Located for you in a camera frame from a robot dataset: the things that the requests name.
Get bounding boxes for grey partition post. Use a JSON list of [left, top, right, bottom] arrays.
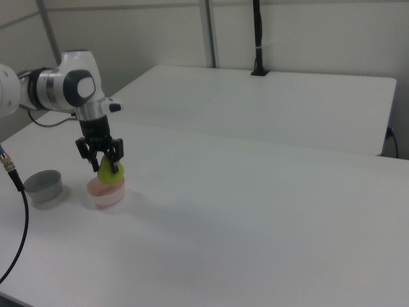
[[199, 0, 222, 69], [35, 0, 63, 68]]

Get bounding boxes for grey horizontal partition rail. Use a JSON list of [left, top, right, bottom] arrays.
[[0, 2, 409, 31]]

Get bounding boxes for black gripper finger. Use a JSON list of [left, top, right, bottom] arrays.
[[75, 136, 101, 173], [106, 138, 125, 174]]

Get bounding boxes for black cable with metal connector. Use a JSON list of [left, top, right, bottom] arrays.
[[0, 143, 30, 285]]

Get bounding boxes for white side table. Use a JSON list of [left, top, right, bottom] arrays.
[[105, 65, 397, 157]]

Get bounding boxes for pink bowl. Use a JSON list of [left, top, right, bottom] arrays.
[[86, 177, 126, 209]]

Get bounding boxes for black wall cable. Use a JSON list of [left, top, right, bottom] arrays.
[[385, 127, 400, 158]]

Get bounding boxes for green pear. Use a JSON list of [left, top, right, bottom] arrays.
[[97, 155, 125, 185]]

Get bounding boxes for grey bowl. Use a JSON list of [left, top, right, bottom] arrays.
[[24, 169, 63, 203]]

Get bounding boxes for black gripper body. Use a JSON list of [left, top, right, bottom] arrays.
[[78, 115, 113, 150]]

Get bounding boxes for black camera pole with base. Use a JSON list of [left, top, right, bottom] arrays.
[[250, 0, 271, 77]]

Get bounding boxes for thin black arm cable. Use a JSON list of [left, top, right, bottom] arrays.
[[26, 108, 77, 128]]

